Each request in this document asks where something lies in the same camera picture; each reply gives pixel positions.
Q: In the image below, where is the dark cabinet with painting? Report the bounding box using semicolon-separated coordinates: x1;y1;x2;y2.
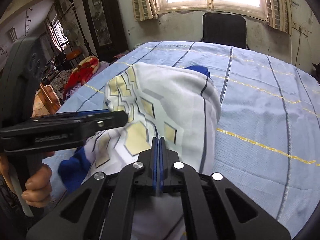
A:
80;0;129;56

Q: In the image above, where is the standing fan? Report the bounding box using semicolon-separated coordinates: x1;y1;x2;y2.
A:
62;21;79;48

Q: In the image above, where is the black chair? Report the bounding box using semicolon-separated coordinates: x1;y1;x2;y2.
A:
200;12;250;51

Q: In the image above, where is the dark clutter pile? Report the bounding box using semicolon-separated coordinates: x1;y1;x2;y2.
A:
311;62;320;83

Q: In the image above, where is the wooden bench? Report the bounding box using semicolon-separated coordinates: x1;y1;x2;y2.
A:
32;84;62;117

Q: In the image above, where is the wall cable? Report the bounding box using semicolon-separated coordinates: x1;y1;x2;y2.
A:
290;25;309;66

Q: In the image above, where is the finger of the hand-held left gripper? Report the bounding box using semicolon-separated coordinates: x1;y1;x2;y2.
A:
30;109;128;133

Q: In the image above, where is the small barred window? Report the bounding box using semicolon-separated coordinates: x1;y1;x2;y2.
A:
45;12;69;53

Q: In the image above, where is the light blue plaid bed sheet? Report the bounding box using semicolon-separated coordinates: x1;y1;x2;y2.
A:
60;41;320;240

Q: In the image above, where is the blue and white sweatshirt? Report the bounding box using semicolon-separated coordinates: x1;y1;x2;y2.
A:
58;64;222;240

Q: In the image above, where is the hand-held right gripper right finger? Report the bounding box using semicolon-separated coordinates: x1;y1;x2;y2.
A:
159;137;292;240

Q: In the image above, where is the checked curtain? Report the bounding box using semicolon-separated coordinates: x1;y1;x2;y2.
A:
129;0;159;22
264;0;293;36

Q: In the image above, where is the red patterned blanket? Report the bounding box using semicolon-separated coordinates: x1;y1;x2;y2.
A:
64;56;100;93

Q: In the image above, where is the dark coat stand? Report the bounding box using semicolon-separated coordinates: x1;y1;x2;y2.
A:
68;0;98;57

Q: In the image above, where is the person's left hand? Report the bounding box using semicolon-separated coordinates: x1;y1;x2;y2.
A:
0;151;56;205

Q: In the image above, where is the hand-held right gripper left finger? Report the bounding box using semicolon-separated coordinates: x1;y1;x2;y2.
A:
26;137;159;240

